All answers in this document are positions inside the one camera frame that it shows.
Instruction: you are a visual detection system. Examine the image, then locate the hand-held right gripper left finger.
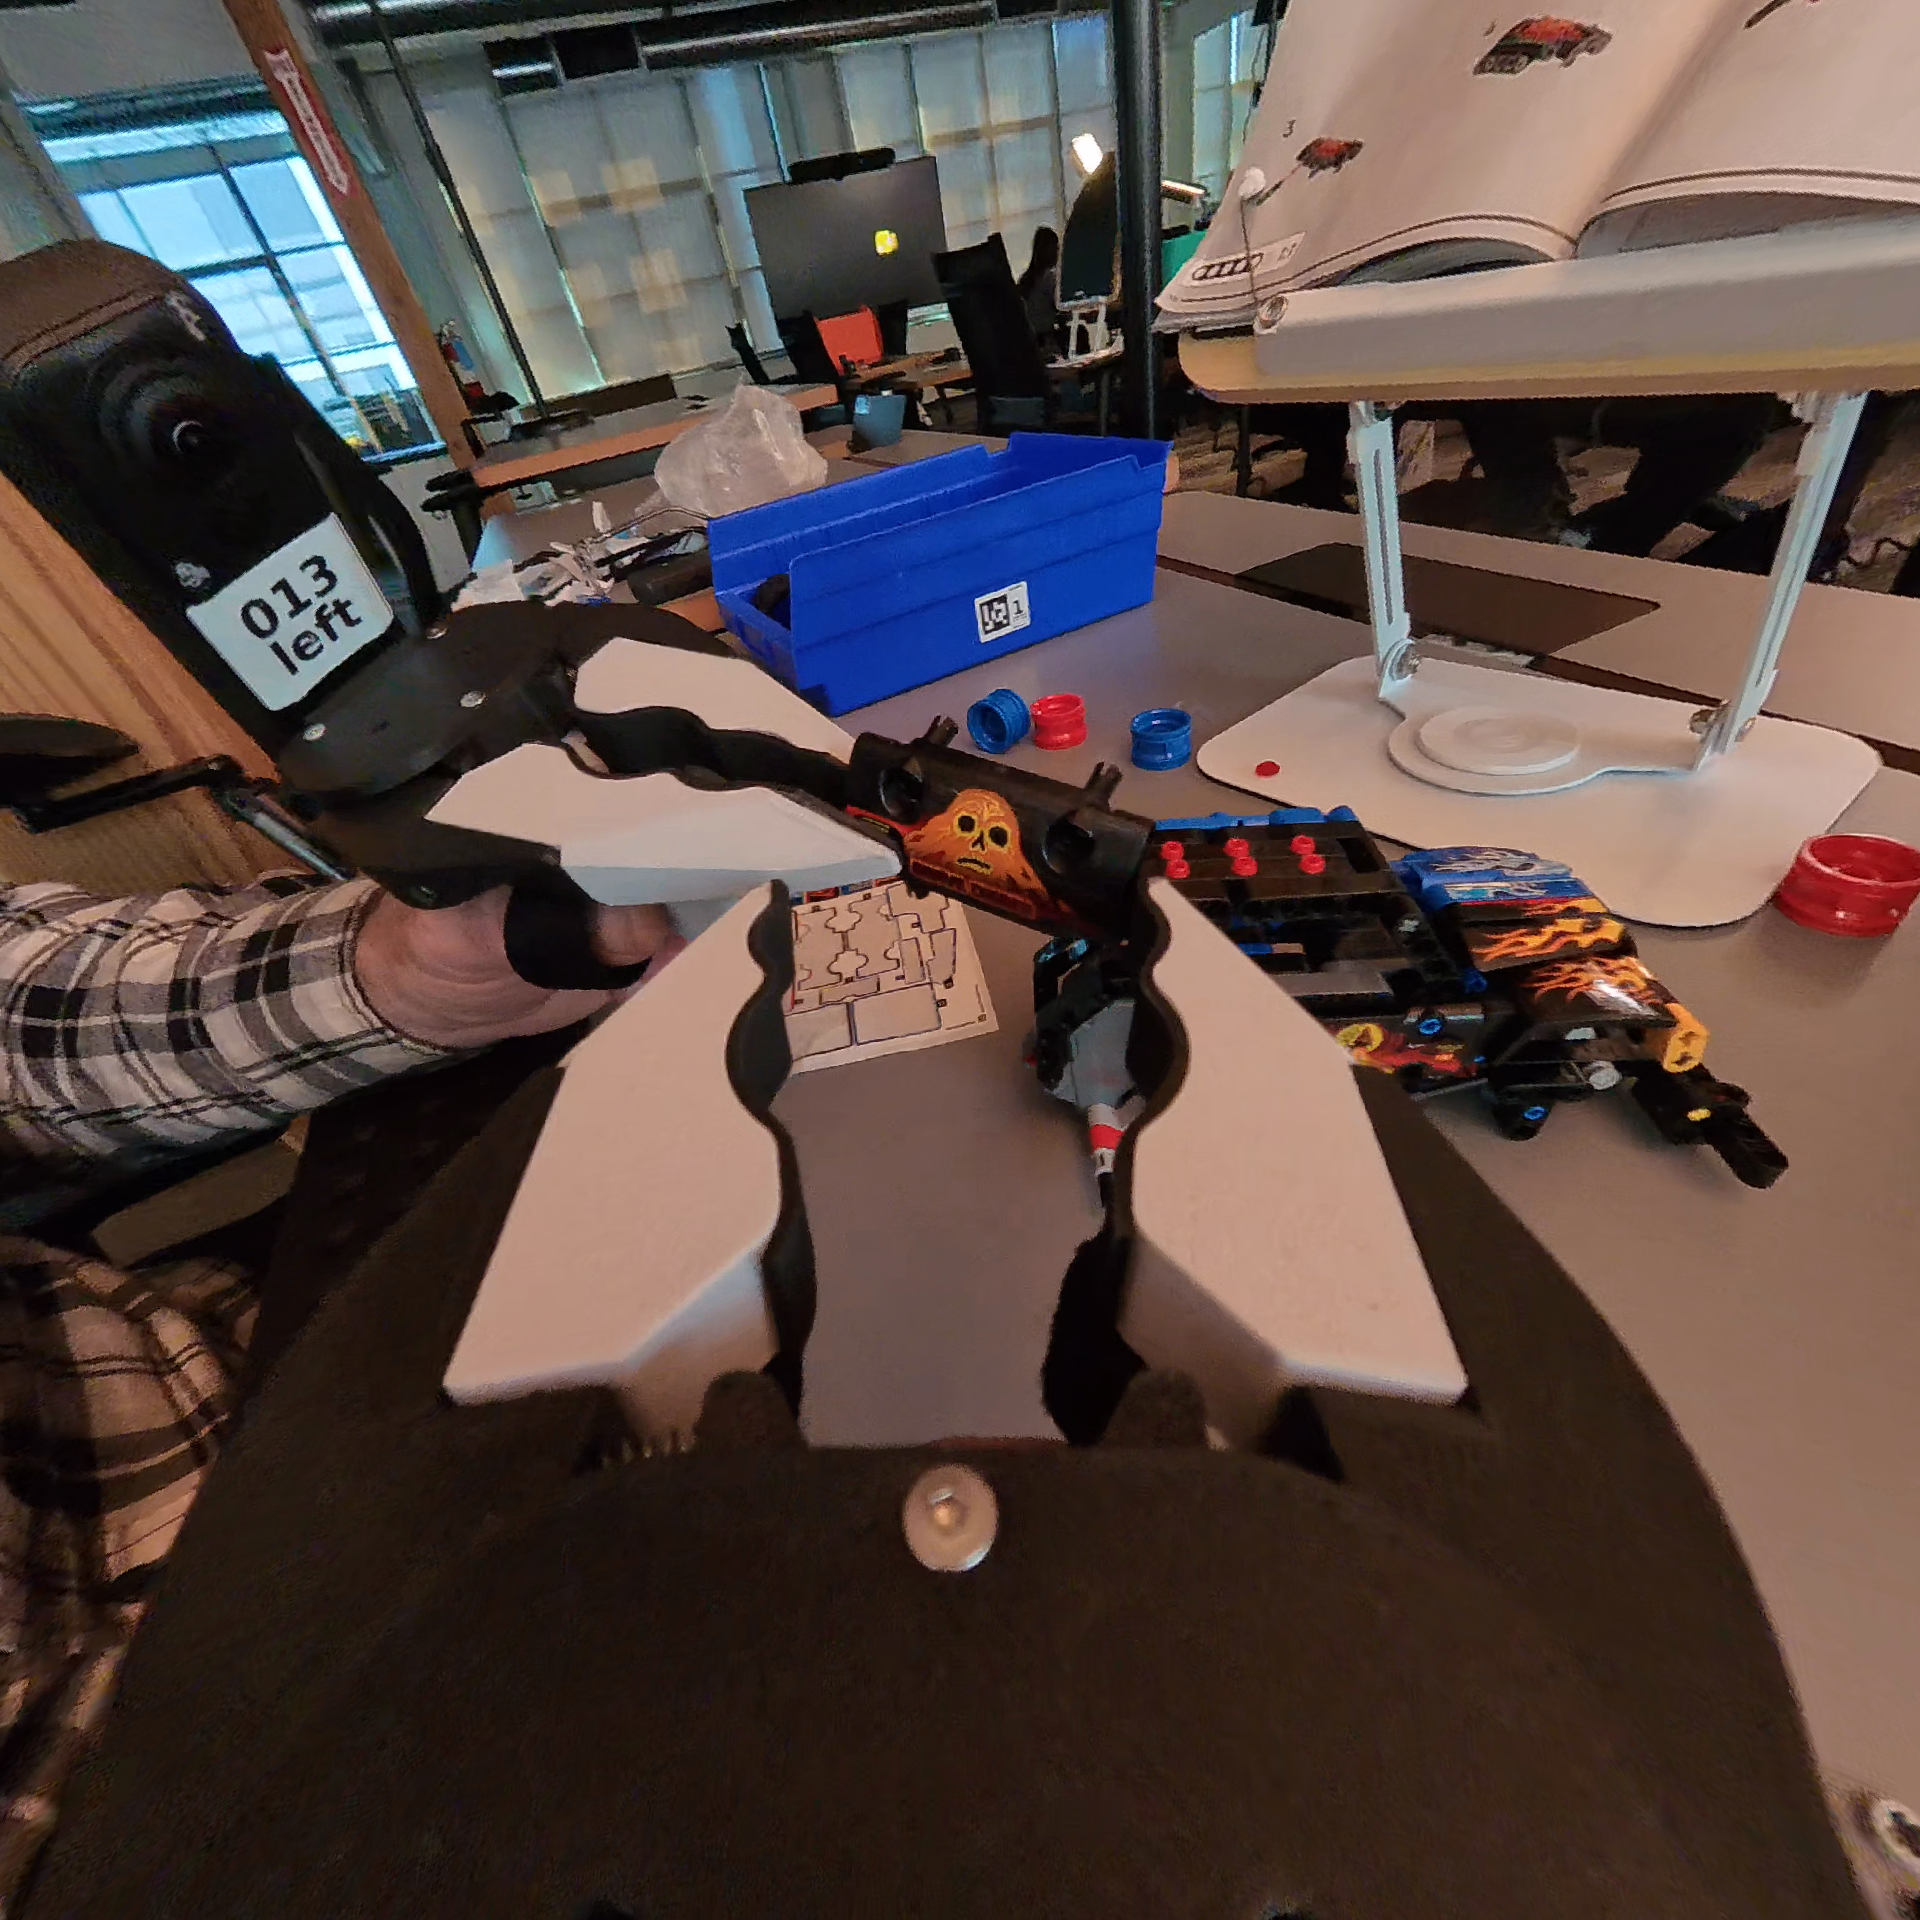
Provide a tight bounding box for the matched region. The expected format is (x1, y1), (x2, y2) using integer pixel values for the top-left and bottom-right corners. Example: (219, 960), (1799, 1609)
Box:
(445, 881), (824, 1443)

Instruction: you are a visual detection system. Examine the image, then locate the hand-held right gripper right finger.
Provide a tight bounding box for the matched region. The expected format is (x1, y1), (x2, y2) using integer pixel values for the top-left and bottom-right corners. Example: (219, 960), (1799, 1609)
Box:
(1037, 870), (1472, 1443)

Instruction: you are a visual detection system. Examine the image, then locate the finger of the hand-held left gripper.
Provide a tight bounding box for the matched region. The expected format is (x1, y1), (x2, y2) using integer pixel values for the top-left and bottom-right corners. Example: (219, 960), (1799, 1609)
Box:
(571, 637), (919, 812)
(426, 744), (909, 908)

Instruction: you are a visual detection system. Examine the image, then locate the blue black brick truck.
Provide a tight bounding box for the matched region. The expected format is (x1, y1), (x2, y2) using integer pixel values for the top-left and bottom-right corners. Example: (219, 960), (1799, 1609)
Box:
(1030, 804), (1794, 1203)

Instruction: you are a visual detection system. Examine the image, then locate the flame-printed brick panel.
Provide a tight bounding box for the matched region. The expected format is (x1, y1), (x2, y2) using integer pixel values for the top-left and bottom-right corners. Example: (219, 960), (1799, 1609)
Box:
(847, 737), (1158, 933)

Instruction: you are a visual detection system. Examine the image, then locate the person's left forearm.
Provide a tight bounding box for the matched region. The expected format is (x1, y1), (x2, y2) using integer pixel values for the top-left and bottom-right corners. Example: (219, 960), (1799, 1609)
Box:
(0, 870), (453, 1173)

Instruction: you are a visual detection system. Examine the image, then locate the grey desk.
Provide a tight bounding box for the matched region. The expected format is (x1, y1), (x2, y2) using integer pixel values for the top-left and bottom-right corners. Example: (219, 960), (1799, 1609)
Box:
(450, 481), (1920, 1920)

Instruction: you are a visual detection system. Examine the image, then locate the person's left hand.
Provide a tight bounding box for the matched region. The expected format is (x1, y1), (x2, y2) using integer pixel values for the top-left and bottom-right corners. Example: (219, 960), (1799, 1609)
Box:
(354, 876), (686, 1052)

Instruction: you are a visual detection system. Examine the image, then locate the clear plastic bag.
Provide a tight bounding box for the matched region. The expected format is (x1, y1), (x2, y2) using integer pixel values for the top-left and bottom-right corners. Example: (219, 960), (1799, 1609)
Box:
(654, 384), (831, 523)

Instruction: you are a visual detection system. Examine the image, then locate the blue storage bin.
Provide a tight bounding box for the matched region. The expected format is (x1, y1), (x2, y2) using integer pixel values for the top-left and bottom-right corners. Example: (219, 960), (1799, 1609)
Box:
(708, 431), (1178, 716)

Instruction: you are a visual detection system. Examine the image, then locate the wooden background table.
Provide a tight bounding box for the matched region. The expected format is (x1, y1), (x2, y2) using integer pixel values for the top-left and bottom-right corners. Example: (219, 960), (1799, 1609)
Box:
(467, 376), (849, 505)

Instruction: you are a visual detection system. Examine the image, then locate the white sticker sheet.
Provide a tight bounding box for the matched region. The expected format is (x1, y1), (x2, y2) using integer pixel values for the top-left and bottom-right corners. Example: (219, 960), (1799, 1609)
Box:
(780, 881), (1003, 1075)

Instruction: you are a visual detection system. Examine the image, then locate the black office chair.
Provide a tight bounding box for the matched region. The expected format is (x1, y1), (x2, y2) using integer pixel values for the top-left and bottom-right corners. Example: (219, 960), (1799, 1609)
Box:
(931, 235), (1059, 440)

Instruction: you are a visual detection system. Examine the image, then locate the computer monitor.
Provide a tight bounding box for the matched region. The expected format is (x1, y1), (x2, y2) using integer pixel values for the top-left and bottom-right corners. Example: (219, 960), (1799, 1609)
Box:
(745, 156), (951, 330)

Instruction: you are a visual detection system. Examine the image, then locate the white book stand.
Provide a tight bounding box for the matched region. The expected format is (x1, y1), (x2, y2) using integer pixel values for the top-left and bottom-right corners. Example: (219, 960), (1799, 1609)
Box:
(1181, 226), (1920, 933)

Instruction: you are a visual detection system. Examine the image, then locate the person's plaid shirt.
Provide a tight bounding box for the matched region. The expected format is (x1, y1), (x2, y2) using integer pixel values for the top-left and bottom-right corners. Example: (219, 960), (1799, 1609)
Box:
(0, 1246), (288, 1879)

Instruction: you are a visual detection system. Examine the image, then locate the large red wheel hub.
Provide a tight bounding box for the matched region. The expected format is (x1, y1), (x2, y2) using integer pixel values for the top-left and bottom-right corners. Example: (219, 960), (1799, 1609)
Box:
(1775, 832), (1920, 937)

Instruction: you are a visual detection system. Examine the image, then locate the open instruction booklet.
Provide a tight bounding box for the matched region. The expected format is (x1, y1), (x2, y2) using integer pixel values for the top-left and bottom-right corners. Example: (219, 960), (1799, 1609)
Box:
(1156, 0), (1920, 333)

